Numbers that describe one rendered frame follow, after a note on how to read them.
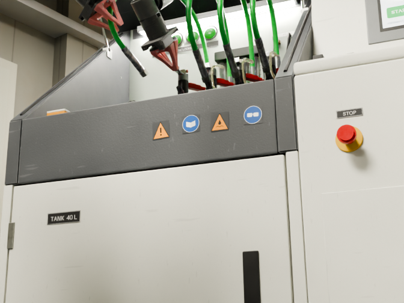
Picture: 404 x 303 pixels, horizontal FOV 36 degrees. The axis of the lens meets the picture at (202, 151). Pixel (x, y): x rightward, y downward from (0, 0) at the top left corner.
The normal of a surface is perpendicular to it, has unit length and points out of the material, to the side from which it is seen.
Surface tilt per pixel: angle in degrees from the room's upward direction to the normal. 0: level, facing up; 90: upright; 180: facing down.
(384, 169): 90
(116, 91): 90
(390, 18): 76
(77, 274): 90
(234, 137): 90
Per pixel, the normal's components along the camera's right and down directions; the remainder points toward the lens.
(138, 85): -0.36, -0.26
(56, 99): 0.93, -0.11
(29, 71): 0.81, -0.18
